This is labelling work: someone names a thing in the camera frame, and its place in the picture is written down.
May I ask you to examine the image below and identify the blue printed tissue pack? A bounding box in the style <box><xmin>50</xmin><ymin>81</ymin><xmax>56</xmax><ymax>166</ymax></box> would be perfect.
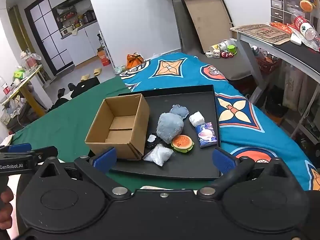
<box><xmin>195</xmin><ymin>122</ymin><xmax>217</xmax><ymax>148</ymax></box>

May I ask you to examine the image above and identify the black and white fuzzy toy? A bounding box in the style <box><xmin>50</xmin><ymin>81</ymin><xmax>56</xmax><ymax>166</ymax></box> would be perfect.
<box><xmin>146</xmin><ymin>134</ymin><xmax>164</xmax><ymax>153</ymax></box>

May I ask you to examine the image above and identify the grey bench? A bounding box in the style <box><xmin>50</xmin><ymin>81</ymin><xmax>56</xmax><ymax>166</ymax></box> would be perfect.
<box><xmin>172</xmin><ymin>0</ymin><xmax>252</xmax><ymax>81</ymax></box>

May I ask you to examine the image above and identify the burger plush toy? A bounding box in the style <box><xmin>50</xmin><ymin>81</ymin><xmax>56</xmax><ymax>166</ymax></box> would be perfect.
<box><xmin>171</xmin><ymin>134</ymin><xmax>195</xmax><ymax>153</ymax></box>

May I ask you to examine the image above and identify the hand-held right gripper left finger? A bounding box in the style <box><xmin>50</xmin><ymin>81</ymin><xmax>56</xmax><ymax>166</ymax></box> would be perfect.
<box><xmin>35</xmin><ymin>147</ymin><xmax>132</xmax><ymax>198</ymax></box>

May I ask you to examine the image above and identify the blue printed blanket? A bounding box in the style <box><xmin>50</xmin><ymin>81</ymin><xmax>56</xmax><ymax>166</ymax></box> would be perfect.
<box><xmin>119</xmin><ymin>52</ymin><xmax>320</xmax><ymax>190</ymax></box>

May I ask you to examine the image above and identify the black framed cardboard board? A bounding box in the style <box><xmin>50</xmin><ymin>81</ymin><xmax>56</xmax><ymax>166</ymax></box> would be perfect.
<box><xmin>181</xmin><ymin>0</ymin><xmax>234</xmax><ymax>54</ymax></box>

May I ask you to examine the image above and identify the white packet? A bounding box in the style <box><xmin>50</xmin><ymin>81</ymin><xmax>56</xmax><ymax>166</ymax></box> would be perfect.
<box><xmin>189</xmin><ymin>112</ymin><xmax>206</xmax><ymax>128</ymax></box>

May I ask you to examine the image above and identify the large fluffy blue plush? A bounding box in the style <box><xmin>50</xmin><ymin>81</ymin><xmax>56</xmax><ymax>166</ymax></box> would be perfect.
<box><xmin>157</xmin><ymin>112</ymin><xmax>185</xmax><ymax>144</ymax></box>

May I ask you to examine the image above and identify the person's left hand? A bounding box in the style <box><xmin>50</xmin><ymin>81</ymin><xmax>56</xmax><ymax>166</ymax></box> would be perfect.
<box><xmin>0</xmin><ymin>187</ymin><xmax>14</xmax><ymax>230</ymax></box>

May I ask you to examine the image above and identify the white kitchen cabinet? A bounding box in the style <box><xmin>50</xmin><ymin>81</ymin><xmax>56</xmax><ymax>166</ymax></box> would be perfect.
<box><xmin>44</xmin><ymin>0</ymin><xmax>105</xmax><ymax>63</ymax></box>

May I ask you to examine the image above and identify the clear bag of white filling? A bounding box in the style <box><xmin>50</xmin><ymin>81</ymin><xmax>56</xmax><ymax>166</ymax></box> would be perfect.
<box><xmin>142</xmin><ymin>144</ymin><xmax>174</xmax><ymax>167</ymax></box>

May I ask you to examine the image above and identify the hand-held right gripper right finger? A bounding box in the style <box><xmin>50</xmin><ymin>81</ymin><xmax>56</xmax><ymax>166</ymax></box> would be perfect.
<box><xmin>197</xmin><ymin>147</ymin><xmax>293</xmax><ymax>198</ymax></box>

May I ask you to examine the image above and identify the black desk mat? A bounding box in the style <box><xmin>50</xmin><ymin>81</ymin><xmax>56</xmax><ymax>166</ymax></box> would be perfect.
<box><xmin>272</xmin><ymin>40</ymin><xmax>320</xmax><ymax>67</ymax></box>

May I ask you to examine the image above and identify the grey drawer unit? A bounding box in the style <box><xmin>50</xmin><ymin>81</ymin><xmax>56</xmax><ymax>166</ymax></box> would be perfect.
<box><xmin>270</xmin><ymin>0</ymin><xmax>312</xmax><ymax>24</ymax></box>

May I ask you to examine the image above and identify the white remote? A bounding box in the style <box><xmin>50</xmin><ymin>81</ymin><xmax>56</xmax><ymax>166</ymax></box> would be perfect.
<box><xmin>290</xmin><ymin>34</ymin><xmax>303</xmax><ymax>46</ymax></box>

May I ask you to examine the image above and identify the red basket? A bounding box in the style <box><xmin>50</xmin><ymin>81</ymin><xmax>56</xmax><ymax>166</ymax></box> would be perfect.
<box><xmin>256</xmin><ymin>55</ymin><xmax>283</xmax><ymax>75</ymax></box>

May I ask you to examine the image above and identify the black framed glass door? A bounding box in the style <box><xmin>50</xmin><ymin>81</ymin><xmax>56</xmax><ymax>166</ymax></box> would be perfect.
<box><xmin>24</xmin><ymin>0</ymin><xmax>75</xmax><ymax>77</ymax></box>

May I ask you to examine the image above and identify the black and white cloth pile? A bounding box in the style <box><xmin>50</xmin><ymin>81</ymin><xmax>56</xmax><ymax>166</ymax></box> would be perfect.
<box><xmin>47</xmin><ymin>77</ymin><xmax>101</xmax><ymax>112</ymax></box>

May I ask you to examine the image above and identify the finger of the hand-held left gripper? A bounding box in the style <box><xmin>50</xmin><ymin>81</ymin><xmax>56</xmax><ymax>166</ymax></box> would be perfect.
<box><xmin>31</xmin><ymin>146</ymin><xmax>58</xmax><ymax>167</ymax></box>
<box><xmin>0</xmin><ymin>143</ymin><xmax>32</xmax><ymax>153</ymax></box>

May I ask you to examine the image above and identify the brown patterned mat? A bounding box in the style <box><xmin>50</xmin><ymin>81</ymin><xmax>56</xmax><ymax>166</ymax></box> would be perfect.
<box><xmin>230</xmin><ymin>24</ymin><xmax>293</xmax><ymax>43</ymax></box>

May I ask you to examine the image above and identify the orange cardboard box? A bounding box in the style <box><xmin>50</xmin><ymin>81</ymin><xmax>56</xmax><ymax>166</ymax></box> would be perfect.
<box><xmin>97</xmin><ymin>47</ymin><xmax>110</xmax><ymax>67</ymax></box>

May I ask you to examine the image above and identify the red label plastic bottle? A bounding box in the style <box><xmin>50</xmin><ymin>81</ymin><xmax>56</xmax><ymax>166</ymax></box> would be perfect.
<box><xmin>291</xmin><ymin>12</ymin><xmax>320</xmax><ymax>50</ymax></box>

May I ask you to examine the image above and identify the orange bag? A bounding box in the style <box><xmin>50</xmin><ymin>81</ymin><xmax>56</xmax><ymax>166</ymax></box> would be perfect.
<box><xmin>126</xmin><ymin>53</ymin><xmax>145</xmax><ymax>70</ymax></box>

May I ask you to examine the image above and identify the narrow white rack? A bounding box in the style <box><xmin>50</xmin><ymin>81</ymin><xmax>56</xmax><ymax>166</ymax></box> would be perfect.
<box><xmin>97</xmin><ymin>30</ymin><xmax>113</xmax><ymax>68</ymax></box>

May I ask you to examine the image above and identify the brown cardboard box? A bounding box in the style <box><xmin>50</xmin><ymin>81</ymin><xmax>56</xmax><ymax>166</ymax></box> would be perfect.
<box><xmin>85</xmin><ymin>94</ymin><xmax>150</xmax><ymax>160</ymax></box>

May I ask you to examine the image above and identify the black tray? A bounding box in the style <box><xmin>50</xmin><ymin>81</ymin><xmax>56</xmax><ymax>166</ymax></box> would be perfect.
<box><xmin>110</xmin><ymin>84</ymin><xmax>223</xmax><ymax>180</ymax></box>

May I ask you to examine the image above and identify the yellow table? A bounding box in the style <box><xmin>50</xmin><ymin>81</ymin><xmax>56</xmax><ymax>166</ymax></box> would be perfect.
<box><xmin>0</xmin><ymin>65</ymin><xmax>47</xmax><ymax>117</ymax></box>

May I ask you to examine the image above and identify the white desk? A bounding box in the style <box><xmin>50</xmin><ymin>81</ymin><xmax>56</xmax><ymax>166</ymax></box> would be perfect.
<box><xmin>230</xmin><ymin>24</ymin><xmax>320</xmax><ymax>140</ymax></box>

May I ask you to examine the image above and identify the round orange plush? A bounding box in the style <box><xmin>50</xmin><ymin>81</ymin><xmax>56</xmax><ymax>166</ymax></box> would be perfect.
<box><xmin>299</xmin><ymin>0</ymin><xmax>315</xmax><ymax>12</ymax></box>

